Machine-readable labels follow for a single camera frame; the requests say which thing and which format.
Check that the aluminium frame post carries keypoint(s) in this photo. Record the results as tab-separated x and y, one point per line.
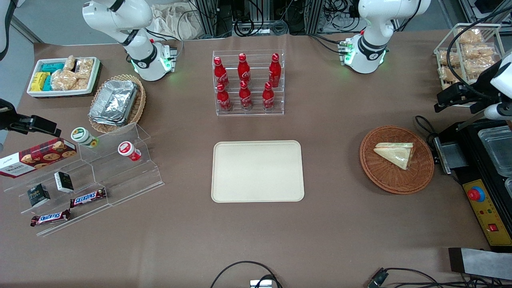
208	16
316	14

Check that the beige rectangular serving tray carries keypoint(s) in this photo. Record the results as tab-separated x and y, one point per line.
258	172

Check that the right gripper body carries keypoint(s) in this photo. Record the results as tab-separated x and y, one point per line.
8	120

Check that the stack of foil containers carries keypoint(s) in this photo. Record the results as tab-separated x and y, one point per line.
114	102

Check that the red emergency stop button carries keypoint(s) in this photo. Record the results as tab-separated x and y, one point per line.
476	194

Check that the bagged pastry snack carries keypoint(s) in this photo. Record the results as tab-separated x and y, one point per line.
446	84
470	36
478	51
480	66
443	58
443	73

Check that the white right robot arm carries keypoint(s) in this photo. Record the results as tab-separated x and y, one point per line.
140	56

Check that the white rectangular snack bin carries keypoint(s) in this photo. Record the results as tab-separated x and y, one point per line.
96	74

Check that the clear acrylic bottle rack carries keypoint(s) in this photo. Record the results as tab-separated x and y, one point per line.
250	112

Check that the clear plastic container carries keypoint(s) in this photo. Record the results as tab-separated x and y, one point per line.
508	187
498	152

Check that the red rocker switch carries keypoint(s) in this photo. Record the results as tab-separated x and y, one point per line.
492	228

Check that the black machine yellow panel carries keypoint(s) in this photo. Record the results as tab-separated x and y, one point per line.
472	172

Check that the triangle sandwich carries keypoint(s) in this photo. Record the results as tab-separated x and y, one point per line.
396	154

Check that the grey sheet black edge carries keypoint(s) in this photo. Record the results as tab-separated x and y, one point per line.
484	263

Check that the beige cloth bag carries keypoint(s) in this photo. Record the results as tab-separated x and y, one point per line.
176	22

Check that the round brown wicker basket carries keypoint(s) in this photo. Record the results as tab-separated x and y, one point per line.
394	180

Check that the red lid yogurt cup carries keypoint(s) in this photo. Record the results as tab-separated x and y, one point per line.
127	150

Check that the clear bag of crackers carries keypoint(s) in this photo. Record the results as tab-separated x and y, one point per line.
84	82
70	63
64	80
85	67

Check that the teal snack packet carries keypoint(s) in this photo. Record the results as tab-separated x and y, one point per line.
47	83
52	66

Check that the red cola bottle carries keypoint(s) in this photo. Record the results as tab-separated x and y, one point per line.
274	72
244	70
220	74
224	99
268	99
245	98

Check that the red tartan cookie box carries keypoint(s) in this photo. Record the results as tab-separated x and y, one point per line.
36	158

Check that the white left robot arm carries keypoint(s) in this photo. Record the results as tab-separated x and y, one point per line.
372	24

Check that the brown Snickers bar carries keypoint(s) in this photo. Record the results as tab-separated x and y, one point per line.
88	197
50	218

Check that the small black white box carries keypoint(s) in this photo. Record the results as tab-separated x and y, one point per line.
64	182

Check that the oval tan wicker basket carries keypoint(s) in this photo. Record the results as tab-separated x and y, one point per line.
138	108

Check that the green lid yogurt cup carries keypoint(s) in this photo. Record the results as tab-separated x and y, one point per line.
82	136

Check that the clear acrylic step display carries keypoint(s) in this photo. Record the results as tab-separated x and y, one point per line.
120	180

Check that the yellow snack packet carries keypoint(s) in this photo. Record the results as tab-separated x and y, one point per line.
39	82

